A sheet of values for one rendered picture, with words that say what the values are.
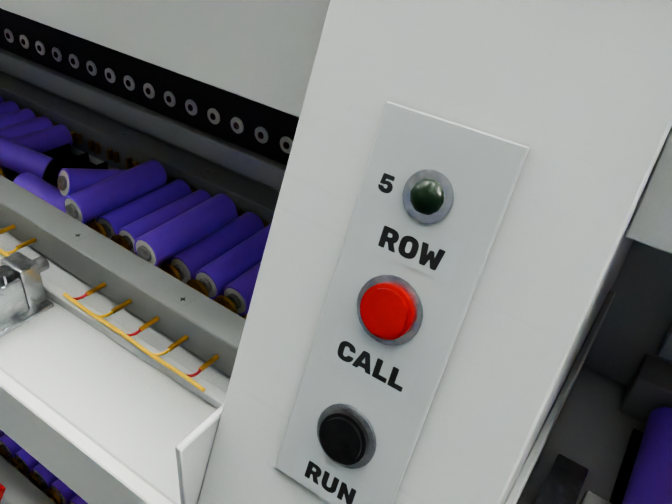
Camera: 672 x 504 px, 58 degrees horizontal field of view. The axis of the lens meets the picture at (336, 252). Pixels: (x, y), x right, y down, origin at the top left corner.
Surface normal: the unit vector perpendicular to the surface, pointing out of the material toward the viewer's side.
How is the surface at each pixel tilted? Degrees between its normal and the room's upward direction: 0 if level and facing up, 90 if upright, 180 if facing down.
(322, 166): 90
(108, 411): 20
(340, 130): 90
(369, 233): 90
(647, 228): 111
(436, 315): 90
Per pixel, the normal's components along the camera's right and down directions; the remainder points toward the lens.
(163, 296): 0.09, -0.81
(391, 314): -0.49, 0.13
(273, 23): -0.56, 0.44
